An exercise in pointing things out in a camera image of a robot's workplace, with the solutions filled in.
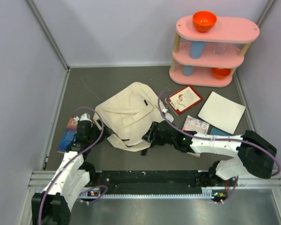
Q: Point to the orange bowl on shelf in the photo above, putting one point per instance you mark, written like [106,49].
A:
[204,21]
[220,73]

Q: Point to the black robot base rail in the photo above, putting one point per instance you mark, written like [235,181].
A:
[151,182]

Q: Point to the red cover book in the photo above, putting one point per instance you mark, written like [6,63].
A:
[183,100]

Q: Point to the blue cup on bottom shelf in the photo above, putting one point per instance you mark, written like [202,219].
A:
[187,70]

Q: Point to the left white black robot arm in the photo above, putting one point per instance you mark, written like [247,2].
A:
[54,204]

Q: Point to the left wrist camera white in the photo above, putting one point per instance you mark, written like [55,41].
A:
[84,117]

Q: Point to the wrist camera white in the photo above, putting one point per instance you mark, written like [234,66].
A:
[84,117]
[167,115]

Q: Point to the orange bowl on top shelf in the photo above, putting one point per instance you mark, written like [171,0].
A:
[204,21]

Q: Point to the pink three-tier shelf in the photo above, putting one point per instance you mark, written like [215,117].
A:
[238,32]

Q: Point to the orange bowl on bottom shelf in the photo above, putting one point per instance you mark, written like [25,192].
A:
[220,73]

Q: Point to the small blue notebook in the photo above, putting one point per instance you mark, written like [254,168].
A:
[215,131]

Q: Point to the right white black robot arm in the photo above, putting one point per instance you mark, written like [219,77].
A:
[248,153]

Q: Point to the clear glass on middle shelf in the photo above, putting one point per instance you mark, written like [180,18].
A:
[219,48]

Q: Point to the blue cup on middle shelf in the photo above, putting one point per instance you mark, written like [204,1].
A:
[196,49]

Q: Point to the blue orange paperback book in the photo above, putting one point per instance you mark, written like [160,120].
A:
[68,135]

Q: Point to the cream canvas student backpack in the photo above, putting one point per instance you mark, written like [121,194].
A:
[129,115]

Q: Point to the white square notebook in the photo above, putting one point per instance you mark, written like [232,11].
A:
[222,113]

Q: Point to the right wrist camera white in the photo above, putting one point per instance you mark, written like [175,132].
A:
[167,115]

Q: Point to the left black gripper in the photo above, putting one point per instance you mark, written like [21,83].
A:
[107,131]

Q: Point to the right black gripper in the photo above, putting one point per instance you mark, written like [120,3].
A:
[148,136]

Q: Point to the blue cup on shelf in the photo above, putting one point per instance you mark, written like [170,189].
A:
[196,49]
[187,70]

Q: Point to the floral pink white book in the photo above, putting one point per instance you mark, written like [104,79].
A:
[194,124]

